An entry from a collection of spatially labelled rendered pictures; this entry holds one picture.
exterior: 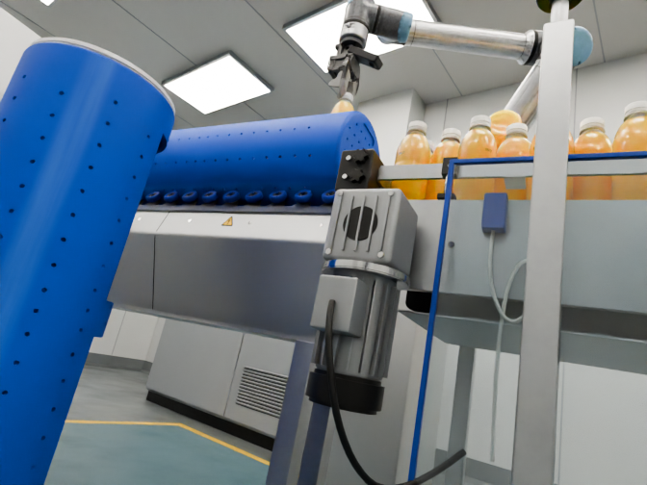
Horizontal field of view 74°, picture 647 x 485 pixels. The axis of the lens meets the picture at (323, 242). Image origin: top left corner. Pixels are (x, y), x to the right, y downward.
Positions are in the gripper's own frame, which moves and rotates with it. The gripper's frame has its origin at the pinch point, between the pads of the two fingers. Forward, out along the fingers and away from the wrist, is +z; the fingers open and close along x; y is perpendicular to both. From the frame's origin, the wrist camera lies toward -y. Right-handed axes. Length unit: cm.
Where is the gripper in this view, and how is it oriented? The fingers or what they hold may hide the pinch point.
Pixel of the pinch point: (347, 98)
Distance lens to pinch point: 136.4
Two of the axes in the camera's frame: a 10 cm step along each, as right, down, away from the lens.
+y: -8.8, -0.5, 4.8
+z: -2.0, 9.5, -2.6
